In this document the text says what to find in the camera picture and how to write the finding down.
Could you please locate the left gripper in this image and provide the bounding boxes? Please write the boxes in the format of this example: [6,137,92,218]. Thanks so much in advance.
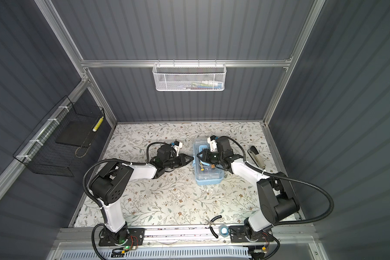
[164,154,195,171]

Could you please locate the light blue plastic toolbox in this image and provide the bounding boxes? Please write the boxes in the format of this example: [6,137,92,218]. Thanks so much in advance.
[193,138,224,186]

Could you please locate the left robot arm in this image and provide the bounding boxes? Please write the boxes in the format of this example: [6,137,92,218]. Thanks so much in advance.
[82,142,194,234]

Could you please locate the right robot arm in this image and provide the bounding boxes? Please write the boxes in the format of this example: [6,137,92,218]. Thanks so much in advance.
[197,135,300,233]

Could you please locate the black beige stapler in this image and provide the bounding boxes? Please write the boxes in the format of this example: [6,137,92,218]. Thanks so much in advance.
[248,146,266,170]

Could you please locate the markers in white basket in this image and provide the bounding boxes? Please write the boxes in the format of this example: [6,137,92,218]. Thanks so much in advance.
[177,80,224,91]

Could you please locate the yellow marker in basket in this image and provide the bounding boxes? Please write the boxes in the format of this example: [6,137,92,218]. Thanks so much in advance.
[92,116,105,132]

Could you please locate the blue tape roll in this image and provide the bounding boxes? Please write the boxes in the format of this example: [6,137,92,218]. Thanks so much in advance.
[218,225,230,237]

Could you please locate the black foam pad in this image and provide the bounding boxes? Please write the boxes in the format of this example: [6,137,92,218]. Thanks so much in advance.
[56,121,96,148]

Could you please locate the white perforated vent strip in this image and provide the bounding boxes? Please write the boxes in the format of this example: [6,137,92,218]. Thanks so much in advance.
[60,246,251,260]

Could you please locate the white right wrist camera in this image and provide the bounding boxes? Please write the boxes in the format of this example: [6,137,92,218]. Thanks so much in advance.
[207,135,218,152]

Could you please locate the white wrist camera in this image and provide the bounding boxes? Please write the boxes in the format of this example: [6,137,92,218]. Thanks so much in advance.
[207,135,218,152]
[171,141,183,155]

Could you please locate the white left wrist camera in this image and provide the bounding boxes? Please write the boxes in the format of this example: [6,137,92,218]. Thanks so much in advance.
[171,141,183,155]

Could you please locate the white wire mesh basket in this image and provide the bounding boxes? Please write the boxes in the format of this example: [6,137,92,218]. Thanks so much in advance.
[152,64,227,92]

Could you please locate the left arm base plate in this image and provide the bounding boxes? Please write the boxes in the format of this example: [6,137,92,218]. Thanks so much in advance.
[98,227,146,247]

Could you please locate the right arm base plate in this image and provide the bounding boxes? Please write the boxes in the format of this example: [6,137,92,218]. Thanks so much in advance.
[229,225,274,243]

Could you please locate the black wire basket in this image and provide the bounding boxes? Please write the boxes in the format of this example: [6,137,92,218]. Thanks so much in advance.
[13,97,105,177]

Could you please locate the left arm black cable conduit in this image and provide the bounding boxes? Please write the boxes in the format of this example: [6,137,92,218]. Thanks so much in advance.
[82,141,173,260]

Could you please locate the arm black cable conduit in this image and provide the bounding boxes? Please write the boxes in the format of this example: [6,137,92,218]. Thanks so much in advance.
[219,135,335,260]
[82,141,173,260]

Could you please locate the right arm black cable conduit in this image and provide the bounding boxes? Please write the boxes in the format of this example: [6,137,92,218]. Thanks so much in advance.
[219,135,335,260]

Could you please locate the aluminium rail front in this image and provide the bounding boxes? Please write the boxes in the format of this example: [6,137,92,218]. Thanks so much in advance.
[52,224,320,250]

